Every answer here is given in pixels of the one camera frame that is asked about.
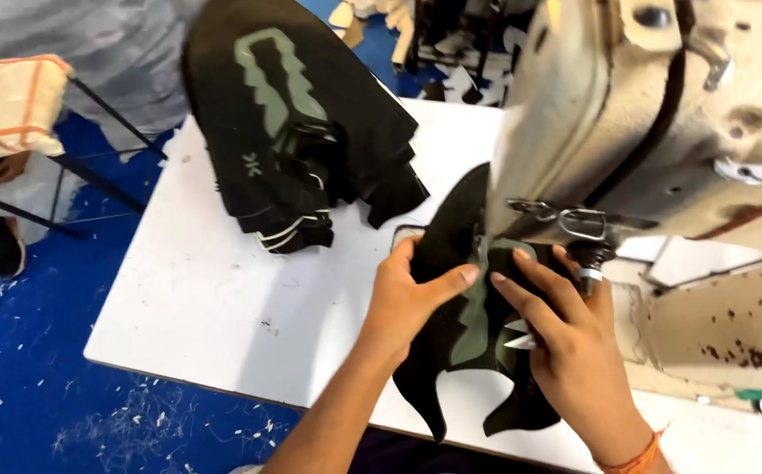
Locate person's right hand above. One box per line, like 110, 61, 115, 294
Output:
490, 248, 649, 455

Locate person's left hand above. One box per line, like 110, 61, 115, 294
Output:
359, 235, 482, 367

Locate dark green shoe piece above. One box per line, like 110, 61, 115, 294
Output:
392, 162, 569, 443

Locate small silver thread snips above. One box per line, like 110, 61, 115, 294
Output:
503, 319, 539, 351

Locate beige industrial sewing machine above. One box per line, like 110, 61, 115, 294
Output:
486, 0, 762, 417

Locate stack of dark shoe uppers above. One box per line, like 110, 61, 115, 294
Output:
182, 0, 431, 255

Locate heap of shoe material scraps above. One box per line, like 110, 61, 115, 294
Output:
328, 0, 540, 108

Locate cream cushioned metal chair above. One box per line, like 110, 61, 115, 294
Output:
0, 54, 169, 239

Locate orange thread wrist bracelet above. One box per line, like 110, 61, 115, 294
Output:
593, 425, 668, 474

